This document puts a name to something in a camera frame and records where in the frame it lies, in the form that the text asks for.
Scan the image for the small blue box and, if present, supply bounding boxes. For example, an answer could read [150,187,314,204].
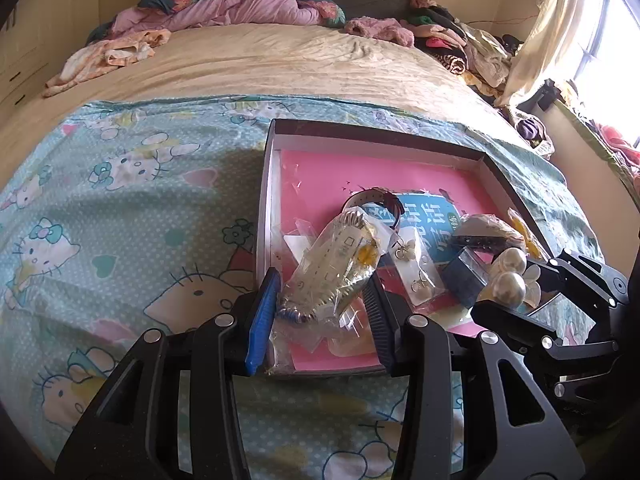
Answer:
[440,247,494,309]

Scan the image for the bagged dark hair clip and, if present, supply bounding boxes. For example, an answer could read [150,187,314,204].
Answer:
[452,212,524,257]

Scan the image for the pink fuzzy garment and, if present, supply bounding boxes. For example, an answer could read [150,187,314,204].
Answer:
[345,16,416,49]

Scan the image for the cream curtain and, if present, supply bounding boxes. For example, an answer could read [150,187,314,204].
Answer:
[495,0,609,109]

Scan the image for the purple cloth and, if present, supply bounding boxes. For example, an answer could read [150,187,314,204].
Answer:
[510,110,554,144]

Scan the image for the cartoon cat printed blanket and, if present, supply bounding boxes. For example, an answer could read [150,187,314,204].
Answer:
[0,92,606,480]

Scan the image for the pearl hair clip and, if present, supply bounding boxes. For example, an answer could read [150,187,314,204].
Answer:
[487,247,544,309]

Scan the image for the earrings on white card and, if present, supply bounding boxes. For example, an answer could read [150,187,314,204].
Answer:
[390,227,447,307]

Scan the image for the peach patterned garment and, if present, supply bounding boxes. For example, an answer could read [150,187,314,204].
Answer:
[42,29,174,99]

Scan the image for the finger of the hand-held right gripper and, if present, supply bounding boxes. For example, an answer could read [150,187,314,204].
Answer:
[546,249,632,307]
[470,297,622,401]

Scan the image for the white paper packet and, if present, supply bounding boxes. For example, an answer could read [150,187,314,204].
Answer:
[282,230,324,274]

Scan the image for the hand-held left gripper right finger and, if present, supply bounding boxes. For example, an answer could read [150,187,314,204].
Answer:
[362,275,586,480]

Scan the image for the long hair clip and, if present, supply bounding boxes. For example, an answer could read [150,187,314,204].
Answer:
[275,210,394,349]

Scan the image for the window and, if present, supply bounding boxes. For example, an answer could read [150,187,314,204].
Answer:
[570,0,640,151]

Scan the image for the pink cloth on sill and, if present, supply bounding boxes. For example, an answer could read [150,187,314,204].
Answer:
[595,122,640,155]

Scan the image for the purple quilt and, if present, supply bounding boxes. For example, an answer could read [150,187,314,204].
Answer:
[110,0,321,34]

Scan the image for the grey cardboard box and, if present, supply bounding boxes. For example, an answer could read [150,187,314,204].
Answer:
[255,119,556,379]

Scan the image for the yellow hoop earrings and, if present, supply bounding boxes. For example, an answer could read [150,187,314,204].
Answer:
[507,207,544,262]

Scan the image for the cream wardrobe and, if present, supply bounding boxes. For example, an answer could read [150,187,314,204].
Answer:
[0,0,131,111]

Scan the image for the beige bedspread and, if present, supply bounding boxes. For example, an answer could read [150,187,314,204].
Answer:
[0,22,531,181]

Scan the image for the pile of clothes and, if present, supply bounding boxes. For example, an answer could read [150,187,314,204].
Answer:
[410,0,526,99]

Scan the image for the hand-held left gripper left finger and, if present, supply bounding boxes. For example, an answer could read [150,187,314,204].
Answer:
[55,266,281,480]

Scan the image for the brown watch strap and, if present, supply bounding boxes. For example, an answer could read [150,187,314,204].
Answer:
[341,186,409,234]

